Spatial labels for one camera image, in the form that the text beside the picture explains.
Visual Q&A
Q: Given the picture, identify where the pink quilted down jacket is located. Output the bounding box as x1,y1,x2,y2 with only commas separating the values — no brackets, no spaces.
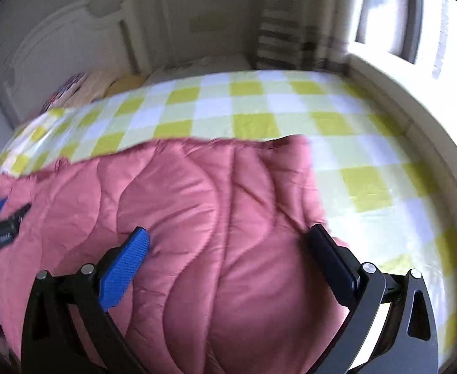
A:
0,135,344,373

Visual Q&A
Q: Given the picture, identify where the colourful patterned pillow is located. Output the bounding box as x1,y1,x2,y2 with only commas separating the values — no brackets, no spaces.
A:
42,73,90,111

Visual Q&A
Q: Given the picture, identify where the yellow white checkered bedsheet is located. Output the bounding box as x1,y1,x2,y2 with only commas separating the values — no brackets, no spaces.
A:
0,71,457,360

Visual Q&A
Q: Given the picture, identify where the white wooden headboard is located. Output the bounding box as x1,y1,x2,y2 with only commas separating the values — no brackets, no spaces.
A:
0,0,151,126

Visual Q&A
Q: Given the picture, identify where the white window sill ledge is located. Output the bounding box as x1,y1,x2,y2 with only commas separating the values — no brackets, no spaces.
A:
345,51,457,281

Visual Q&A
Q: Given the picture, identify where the striped grey curtain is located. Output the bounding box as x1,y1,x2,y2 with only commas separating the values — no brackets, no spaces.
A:
255,0,359,73

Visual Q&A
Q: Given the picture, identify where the window with dark frame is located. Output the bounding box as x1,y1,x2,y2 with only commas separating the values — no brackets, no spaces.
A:
356,0,457,97

